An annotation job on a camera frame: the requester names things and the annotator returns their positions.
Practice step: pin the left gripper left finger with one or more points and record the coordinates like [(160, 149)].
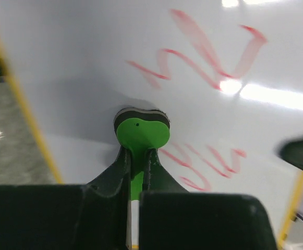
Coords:
[(94, 215)]

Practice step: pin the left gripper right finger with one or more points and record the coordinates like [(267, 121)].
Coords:
[(170, 217)]

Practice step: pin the green whiteboard eraser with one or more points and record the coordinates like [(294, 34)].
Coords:
[(143, 133)]

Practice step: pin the yellow framed whiteboard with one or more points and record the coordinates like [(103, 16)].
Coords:
[(229, 75)]

